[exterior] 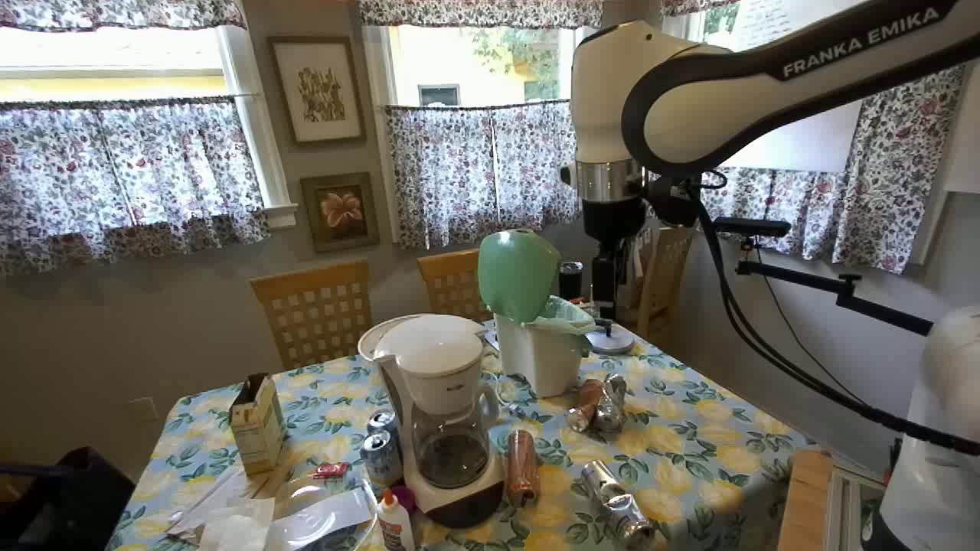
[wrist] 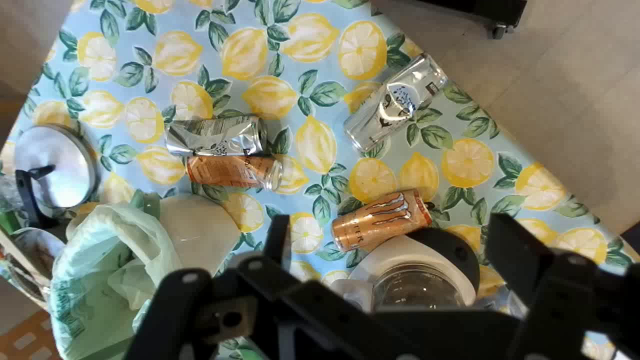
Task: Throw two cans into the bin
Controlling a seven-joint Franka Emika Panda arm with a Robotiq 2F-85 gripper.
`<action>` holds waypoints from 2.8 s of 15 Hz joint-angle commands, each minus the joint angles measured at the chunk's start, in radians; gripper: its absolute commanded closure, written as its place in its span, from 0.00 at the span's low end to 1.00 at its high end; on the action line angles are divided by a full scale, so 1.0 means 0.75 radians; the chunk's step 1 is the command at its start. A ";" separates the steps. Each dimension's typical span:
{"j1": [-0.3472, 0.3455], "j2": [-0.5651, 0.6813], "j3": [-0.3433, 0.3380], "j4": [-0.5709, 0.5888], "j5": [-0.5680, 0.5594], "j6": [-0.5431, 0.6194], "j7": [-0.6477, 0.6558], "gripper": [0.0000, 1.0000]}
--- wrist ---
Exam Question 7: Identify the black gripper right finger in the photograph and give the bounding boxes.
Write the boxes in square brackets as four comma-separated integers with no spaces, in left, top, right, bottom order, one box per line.
[488,213,640,360]

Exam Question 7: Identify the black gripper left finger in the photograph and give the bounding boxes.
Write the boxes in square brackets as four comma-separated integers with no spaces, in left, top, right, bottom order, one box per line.
[121,213,316,360]

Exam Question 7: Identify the crushed silver can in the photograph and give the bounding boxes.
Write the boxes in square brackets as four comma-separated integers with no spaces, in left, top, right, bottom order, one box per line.
[163,113,266,160]

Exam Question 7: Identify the white mug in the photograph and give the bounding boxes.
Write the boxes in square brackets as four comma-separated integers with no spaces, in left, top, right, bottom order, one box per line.
[158,193,243,276]

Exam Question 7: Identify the white coffee maker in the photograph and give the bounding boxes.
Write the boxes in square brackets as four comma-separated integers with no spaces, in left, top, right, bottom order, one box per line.
[344,225,483,316]

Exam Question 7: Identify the steel pot lid black knob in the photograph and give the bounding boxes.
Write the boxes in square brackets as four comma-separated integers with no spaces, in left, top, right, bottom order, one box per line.
[12,123,100,220]

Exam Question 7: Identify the orange drink can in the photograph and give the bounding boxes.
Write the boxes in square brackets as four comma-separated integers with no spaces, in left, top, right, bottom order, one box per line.
[330,187,436,253]

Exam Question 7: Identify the lemon print tablecloth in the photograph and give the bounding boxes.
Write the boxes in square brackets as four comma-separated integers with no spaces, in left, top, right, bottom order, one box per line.
[0,0,637,360]

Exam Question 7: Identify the black wheeled stand base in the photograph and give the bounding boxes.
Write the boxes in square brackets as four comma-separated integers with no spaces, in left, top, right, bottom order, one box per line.
[413,0,530,39]

